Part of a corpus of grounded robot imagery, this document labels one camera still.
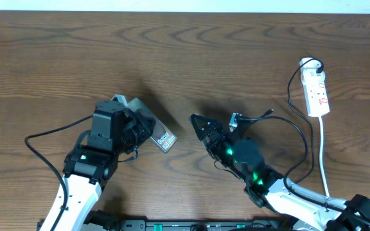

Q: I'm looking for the Galaxy smartphone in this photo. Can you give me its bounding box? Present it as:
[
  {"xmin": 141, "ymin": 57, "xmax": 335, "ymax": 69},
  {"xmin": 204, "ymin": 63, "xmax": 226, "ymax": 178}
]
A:
[{"xmin": 128, "ymin": 98, "xmax": 177, "ymax": 153}]

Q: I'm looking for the black USB-C charging cable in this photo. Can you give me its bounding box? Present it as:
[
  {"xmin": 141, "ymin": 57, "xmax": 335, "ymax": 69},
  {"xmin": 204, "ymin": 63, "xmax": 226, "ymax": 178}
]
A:
[{"xmin": 258, "ymin": 58, "xmax": 325, "ymax": 184}]

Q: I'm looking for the white power strip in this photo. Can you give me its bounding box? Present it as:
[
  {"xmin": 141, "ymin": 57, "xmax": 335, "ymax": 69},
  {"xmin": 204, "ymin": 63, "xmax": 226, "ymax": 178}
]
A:
[{"xmin": 299, "ymin": 57, "xmax": 330, "ymax": 117}]

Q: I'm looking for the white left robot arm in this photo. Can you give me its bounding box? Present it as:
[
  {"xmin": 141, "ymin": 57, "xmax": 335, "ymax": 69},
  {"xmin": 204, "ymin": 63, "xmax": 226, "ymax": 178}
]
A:
[{"xmin": 40, "ymin": 98, "xmax": 157, "ymax": 230}]

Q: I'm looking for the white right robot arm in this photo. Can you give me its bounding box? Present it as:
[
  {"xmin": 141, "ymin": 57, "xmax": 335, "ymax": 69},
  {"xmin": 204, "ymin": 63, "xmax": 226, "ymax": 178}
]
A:
[{"xmin": 189, "ymin": 114, "xmax": 370, "ymax": 230}]

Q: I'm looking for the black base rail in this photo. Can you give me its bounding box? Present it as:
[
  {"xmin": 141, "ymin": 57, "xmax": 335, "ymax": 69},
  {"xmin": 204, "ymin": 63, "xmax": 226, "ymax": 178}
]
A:
[{"xmin": 79, "ymin": 219, "xmax": 294, "ymax": 231}]

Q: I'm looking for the white power strip cord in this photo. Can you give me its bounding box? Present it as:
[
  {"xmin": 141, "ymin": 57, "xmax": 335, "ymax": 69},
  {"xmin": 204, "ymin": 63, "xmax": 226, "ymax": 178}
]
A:
[{"xmin": 317, "ymin": 115, "xmax": 331, "ymax": 197}]

